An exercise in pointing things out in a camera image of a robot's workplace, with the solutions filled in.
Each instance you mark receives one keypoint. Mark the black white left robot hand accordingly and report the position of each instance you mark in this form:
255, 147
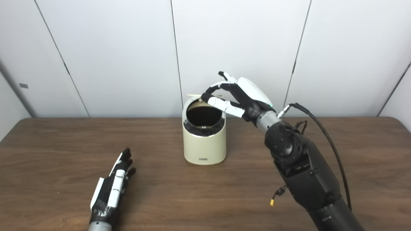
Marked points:
112, 189

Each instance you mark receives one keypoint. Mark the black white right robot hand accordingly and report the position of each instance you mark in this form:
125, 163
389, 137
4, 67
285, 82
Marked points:
252, 96

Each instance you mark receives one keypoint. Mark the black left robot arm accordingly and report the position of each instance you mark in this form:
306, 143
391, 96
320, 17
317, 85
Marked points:
99, 226

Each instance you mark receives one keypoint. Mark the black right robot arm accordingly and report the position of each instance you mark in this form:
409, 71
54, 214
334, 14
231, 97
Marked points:
308, 173

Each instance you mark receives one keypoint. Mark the black bin liner bag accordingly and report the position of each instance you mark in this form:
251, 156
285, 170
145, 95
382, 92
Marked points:
204, 117

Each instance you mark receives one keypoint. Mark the cream-colored bin body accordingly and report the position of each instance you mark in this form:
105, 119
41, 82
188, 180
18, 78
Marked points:
204, 149

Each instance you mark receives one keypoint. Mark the small grey wall label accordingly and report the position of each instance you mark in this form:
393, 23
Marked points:
23, 86

